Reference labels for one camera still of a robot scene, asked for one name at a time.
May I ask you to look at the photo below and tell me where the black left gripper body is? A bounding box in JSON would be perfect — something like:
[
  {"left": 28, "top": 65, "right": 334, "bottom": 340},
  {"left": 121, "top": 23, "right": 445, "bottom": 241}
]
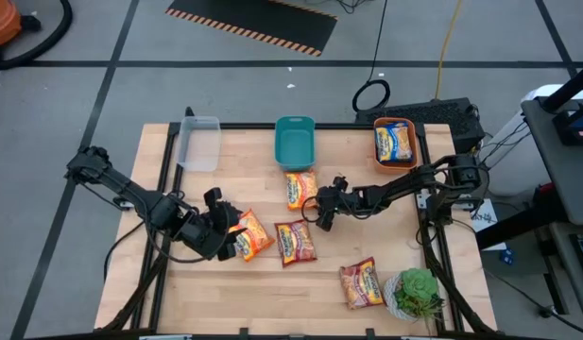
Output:
[{"left": 173, "top": 206, "right": 236, "bottom": 262}]

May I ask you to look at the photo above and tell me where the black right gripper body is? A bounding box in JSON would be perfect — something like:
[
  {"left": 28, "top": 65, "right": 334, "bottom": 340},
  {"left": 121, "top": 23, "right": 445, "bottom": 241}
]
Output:
[{"left": 315, "top": 184, "right": 363, "bottom": 218}]

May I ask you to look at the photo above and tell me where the orange chicken ramen packet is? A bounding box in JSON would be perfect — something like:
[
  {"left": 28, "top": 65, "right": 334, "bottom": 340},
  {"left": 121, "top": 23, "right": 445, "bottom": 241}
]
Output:
[
  {"left": 227, "top": 209, "right": 277, "bottom": 264},
  {"left": 284, "top": 169, "right": 319, "bottom": 212}
]

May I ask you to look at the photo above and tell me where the red roast beef ramen packet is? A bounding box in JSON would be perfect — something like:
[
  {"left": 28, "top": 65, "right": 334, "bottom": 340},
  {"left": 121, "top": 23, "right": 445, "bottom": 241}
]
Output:
[
  {"left": 273, "top": 219, "right": 318, "bottom": 269},
  {"left": 338, "top": 256, "right": 386, "bottom": 311}
]

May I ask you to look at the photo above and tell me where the blue soy sauce ramen packet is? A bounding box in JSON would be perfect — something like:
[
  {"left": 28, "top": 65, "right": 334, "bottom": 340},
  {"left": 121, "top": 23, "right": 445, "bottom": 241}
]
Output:
[{"left": 374, "top": 121, "right": 414, "bottom": 164}]

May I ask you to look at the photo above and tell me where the orange plastic bin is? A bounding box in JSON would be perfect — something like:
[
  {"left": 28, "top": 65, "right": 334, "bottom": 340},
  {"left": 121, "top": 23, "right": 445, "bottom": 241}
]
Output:
[{"left": 372, "top": 116, "right": 419, "bottom": 175}]

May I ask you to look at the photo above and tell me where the teal plastic bin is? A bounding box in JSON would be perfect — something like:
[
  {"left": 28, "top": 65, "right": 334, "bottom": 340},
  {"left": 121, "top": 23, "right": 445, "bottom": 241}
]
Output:
[{"left": 274, "top": 115, "right": 317, "bottom": 172}]

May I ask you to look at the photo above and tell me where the clear plastic bin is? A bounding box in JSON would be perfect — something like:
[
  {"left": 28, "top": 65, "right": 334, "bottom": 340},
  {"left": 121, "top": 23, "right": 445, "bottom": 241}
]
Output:
[{"left": 176, "top": 115, "right": 222, "bottom": 173}]

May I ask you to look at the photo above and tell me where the green succulent in white pot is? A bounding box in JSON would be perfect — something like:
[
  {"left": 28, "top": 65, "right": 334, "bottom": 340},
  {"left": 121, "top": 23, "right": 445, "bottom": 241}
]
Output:
[{"left": 383, "top": 266, "right": 447, "bottom": 328}]

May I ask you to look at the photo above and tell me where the white paper sheet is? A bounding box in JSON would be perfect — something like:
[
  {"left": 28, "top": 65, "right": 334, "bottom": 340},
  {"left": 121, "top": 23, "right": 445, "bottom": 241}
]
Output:
[{"left": 470, "top": 197, "right": 508, "bottom": 251}]

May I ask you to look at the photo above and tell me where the black yellow striped floor mat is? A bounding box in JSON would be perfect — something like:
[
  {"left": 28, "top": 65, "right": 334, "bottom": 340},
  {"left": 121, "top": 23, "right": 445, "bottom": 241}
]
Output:
[{"left": 165, "top": 0, "right": 339, "bottom": 58}]

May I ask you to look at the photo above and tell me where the grey desk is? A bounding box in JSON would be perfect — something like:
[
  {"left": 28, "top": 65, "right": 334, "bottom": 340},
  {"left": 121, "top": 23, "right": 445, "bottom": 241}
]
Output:
[{"left": 521, "top": 96, "right": 583, "bottom": 227}]

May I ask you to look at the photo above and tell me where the orange shop vacuum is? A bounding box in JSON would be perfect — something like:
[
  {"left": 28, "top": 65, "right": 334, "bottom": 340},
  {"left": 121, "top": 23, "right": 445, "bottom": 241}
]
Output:
[{"left": 0, "top": 0, "right": 23, "bottom": 47}]

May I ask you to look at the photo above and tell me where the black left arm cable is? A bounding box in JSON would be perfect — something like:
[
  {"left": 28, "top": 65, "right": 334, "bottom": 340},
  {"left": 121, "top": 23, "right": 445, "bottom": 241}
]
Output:
[{"left": 103, "top": 219, "right": 226, "bottom": 284}]

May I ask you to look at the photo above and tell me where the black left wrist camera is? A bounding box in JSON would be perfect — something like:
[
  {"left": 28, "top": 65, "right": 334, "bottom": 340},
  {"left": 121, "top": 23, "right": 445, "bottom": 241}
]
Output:
[{"left": 203, "top": 187, "right": 225, "bottom": 210}]

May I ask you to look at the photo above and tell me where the black aluminium table frame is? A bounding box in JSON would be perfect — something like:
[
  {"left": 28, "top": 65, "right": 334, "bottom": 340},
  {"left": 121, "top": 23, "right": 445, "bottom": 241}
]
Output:
[{"left": 99, "top": 107, "right": 498, "bottom": 340}]

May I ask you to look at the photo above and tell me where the yellow cable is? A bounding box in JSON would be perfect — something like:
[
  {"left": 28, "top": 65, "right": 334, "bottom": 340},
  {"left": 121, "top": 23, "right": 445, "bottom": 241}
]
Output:
[{"left": 435, "top": 0, "right": 464, "bottom": 100}]

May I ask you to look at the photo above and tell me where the black vacuum hose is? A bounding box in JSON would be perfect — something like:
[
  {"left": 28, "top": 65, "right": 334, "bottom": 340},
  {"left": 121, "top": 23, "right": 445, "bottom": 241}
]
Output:
[{"left": 0, "top": 0, "right": 74, "bottom": 72}]

